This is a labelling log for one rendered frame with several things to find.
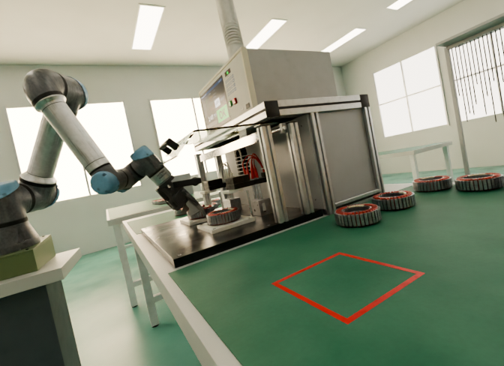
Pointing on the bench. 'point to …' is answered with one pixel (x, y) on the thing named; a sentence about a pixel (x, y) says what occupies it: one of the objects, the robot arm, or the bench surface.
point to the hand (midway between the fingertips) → (202, 213)
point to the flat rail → (230, 147)
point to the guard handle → (169, 146)
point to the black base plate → (191, 240)
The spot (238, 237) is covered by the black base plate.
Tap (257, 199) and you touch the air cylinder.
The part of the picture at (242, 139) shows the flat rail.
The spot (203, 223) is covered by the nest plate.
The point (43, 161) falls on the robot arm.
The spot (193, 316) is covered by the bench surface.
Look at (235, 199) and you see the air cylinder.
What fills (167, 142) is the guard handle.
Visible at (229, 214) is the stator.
